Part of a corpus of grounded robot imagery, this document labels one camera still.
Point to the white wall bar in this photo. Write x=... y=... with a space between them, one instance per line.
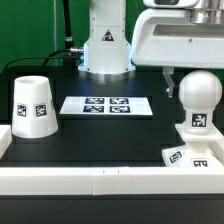
x=5 y=138
x=219 y=149
x=111 y=181

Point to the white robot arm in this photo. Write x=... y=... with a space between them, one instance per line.
x=107 y=53

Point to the white lamp base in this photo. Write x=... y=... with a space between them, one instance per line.
x=197 y=150

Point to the white right wall bar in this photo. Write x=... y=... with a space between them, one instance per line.
x=219 y=149

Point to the white left wall bar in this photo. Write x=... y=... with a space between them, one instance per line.
x=5 y=138

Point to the white front wall bar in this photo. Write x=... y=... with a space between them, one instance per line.
x=111 y=181

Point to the white lamp bulb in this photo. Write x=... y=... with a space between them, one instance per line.
x=199 y=92

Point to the white lamp shade cone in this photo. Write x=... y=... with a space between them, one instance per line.
x=33 y=111

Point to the white marker tag plate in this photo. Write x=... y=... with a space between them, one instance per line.
x=86 y=105

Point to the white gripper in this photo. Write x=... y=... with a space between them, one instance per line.
x=167 y=38

